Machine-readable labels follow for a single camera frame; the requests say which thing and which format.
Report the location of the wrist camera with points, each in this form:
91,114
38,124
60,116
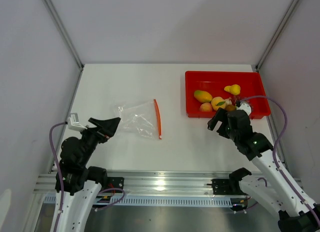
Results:
244,106
74,124

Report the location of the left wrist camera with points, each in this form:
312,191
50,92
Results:
74,124

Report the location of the clear orange-zip bag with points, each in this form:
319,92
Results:
141,118

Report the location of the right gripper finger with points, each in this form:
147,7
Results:
223,129
220,116

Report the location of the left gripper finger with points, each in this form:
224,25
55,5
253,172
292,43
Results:
99,124
110,126

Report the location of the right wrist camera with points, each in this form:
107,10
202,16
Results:
244,106

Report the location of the yellow orange with leaf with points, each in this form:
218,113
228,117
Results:
218,102

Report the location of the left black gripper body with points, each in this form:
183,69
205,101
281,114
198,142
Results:
92,136

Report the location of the yellow-green mango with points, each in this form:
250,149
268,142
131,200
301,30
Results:
202,96

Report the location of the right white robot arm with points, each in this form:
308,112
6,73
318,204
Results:
283,198

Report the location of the pink peach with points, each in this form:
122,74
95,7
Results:
206,107

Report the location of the white slotted cable duct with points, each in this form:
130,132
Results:
166,201

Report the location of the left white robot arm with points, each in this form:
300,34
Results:
77,186

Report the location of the aluminium mounting rail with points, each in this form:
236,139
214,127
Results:
168,183

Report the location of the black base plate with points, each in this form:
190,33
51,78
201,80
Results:
115,183
221,187

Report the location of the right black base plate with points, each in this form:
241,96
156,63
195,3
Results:
221,187

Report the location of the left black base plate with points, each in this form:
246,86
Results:
115,183

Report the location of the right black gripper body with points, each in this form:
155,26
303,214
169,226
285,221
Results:
231,133

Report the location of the yellow pear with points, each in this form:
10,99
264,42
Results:
234,89

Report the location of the garlic bulb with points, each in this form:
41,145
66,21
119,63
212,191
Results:
228,101

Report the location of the red plastic tray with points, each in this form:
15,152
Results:
214,82

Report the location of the red grape bunch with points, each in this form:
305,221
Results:
235,98

